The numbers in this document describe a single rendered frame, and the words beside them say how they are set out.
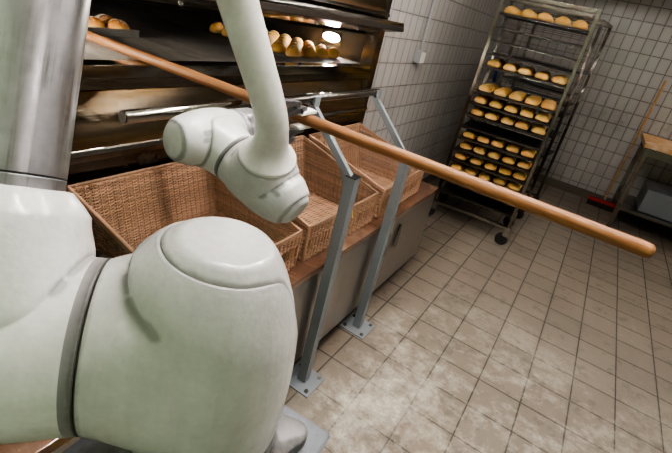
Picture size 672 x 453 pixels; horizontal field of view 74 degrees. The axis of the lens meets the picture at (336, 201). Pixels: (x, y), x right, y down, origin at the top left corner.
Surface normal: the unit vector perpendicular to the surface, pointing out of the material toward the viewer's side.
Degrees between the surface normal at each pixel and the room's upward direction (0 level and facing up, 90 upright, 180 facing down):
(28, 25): 64
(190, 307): 58
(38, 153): 71
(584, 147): 90
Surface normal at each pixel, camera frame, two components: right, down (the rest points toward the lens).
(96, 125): 0.85, 0.05
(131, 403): 0.15, 0.39
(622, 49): -0.52, 0.25
